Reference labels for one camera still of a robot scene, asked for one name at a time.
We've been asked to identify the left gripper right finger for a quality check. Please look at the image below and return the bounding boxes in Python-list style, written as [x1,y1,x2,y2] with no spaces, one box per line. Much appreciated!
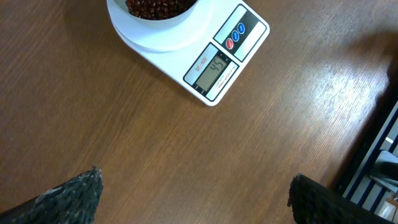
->
[287,174,392,224]

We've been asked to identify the red beans in bowl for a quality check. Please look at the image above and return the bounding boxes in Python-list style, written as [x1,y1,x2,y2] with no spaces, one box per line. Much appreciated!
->
[125,0,197,20]

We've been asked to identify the white round bowl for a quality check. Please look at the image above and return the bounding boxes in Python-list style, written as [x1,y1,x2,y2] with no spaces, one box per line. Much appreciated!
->
[114,0,198,27]

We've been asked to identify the white digital kitchen scale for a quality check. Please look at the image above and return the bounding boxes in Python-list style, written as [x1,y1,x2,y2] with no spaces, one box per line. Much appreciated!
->
[107,0,270,106]

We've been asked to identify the grey object beyond table edge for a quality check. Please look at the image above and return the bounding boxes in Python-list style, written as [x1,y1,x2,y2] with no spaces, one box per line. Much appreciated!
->
[370,151,397,194]

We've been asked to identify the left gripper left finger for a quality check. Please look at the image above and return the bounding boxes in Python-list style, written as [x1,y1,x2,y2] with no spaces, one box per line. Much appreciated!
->
[1,166,103,224]

